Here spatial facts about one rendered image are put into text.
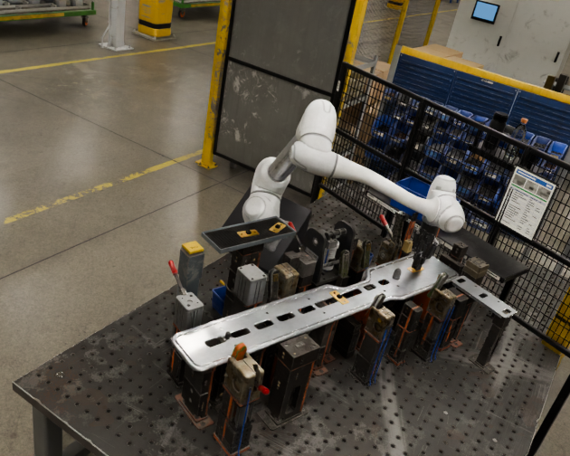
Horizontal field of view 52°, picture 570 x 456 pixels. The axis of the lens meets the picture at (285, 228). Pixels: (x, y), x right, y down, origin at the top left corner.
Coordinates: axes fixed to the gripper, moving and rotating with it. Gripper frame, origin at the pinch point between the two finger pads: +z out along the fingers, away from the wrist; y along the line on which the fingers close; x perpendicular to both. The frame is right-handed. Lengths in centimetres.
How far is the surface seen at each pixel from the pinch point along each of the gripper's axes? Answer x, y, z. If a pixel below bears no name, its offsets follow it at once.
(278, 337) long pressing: -84, 8, 5
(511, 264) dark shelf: 47, 19, 2
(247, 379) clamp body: -109, 24, 0
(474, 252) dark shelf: 37.9, 4.3, 2.2
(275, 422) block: -88, 20, 34
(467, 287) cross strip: 13.7, 19.0, 5.2
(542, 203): 54, 18, -29
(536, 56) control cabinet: 602, -295, 1
